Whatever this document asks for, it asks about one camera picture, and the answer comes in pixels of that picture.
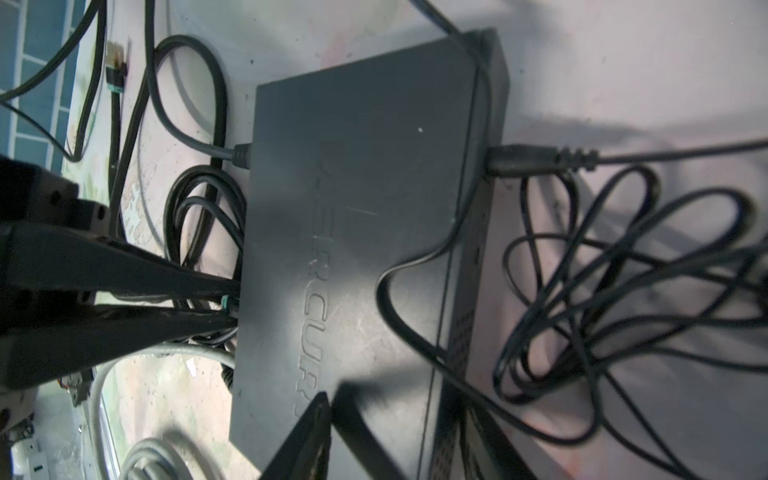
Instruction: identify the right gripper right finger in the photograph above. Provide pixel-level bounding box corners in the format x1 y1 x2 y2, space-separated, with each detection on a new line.
461 402 537 480

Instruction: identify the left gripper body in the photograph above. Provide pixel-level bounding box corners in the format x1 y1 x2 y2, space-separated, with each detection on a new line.
1 156 110 235

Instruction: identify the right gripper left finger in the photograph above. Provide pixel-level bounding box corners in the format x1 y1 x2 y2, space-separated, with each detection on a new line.
260 392 332 480

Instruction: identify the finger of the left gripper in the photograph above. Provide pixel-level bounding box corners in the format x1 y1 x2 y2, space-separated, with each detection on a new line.
1 222 240 300
1 305 237 390

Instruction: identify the long black cable pair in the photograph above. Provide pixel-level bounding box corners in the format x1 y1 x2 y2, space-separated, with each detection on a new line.
0 0 232 313

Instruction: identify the grey ethernet cable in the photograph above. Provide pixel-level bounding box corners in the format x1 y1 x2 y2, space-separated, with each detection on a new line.
86 341 238 480

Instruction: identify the black power adapter with cord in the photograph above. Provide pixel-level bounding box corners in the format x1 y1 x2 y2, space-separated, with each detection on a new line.
374 0 768 480

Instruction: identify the short black ethernet cable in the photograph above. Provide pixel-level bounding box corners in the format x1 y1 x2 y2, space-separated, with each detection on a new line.
142 0 253 172

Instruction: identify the black network switch box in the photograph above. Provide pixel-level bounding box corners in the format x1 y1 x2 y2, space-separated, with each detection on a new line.
229 29 509 479

